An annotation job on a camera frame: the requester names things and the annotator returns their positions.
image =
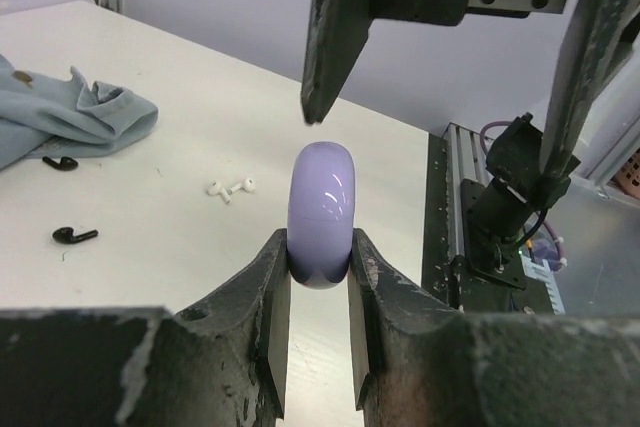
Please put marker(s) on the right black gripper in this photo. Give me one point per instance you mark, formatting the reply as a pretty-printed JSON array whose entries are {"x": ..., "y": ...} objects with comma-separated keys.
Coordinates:
[{"x": 339, "y": 29}]

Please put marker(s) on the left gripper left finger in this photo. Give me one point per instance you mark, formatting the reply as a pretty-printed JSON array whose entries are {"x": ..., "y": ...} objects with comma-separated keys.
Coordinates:
[{"x": 220, "y": 362}]

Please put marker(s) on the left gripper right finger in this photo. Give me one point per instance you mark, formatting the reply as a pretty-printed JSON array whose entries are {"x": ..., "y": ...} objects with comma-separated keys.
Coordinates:
[{"x": 418, "y": 362}]

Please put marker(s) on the purple earbud case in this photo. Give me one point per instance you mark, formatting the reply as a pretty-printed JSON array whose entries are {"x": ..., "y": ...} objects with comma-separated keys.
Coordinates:
[{"x": 321, "y": 211}]

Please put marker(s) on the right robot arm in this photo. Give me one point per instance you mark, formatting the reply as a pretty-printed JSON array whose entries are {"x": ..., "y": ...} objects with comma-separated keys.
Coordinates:
[{"x": 530, "y": 167}]

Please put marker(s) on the white earbud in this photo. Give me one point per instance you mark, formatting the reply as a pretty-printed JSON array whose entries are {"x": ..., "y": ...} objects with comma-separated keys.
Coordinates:
[
  {"x": 217, "y": 189},
  {"x": 246, "y": 185}
]

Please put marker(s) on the black earbud near jacket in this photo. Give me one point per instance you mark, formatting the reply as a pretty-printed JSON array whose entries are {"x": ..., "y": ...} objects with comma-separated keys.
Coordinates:
[{"x": 63, "y": 164}]

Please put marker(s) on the blue denim jacket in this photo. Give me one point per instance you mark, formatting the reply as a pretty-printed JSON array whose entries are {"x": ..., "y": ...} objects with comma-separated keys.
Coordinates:
[{"x": 43, "y": 116}]

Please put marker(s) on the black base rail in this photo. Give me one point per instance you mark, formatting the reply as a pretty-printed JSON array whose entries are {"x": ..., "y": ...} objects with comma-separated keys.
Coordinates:
[{"x": 442, "y": 265}]

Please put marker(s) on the blue cable duct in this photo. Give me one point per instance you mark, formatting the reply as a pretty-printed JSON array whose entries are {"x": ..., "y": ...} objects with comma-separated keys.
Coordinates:
[{"x": 539, "y": 270}]

